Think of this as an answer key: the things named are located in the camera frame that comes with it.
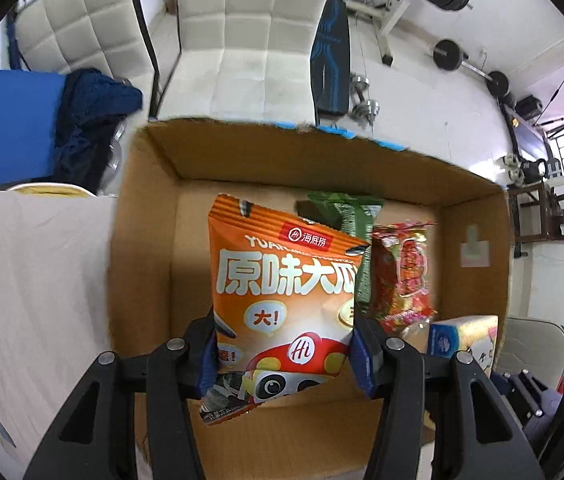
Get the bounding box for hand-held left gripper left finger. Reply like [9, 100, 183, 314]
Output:
[22, 307, 219, 480]

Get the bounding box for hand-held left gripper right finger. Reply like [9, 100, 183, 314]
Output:
[351, 304, 546, 480]

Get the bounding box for orange snack bag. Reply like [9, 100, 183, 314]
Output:
[199, 193, 373, 427]

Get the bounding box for cardboard box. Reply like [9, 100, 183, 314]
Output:
[108, 117, 512, 480]

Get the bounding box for red candy bag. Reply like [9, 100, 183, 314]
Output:
[365, 219, 437, 335]

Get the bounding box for tissue pack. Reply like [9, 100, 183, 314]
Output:
[428, 314, 499, 377]

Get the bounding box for green snack packet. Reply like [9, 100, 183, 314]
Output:
[295, 190, 385, 316]

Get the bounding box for grey folding chair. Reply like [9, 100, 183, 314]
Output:
[496, 316, 564, 391]

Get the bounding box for white bed sheet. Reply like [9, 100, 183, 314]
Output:
[0, 187, 121, 466]

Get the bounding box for wooden chair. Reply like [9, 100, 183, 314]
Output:
[507, 180, 564, 246]

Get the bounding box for black kettlebell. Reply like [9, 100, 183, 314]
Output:
[521, 158, 548, 184]

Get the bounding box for navy blue cloth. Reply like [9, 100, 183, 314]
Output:
[54, 67, 143, 195]

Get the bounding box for chrome dumbbell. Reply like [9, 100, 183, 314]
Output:
[350, 73, 381, 124]

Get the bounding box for blue cushion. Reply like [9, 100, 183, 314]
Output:
[0, 69, 70, 197]

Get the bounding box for black blue weight bench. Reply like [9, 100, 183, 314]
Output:
[309, 0, 351, 128]

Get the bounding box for barbell with black plates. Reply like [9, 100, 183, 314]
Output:
[433, 38, 511, 98]

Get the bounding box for white quilted chair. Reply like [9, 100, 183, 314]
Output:
[12, 0, 160, 121]
[159, 0, 341, 125]

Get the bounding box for white weight rack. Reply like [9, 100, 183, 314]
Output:
[342, 0, 445, 67]

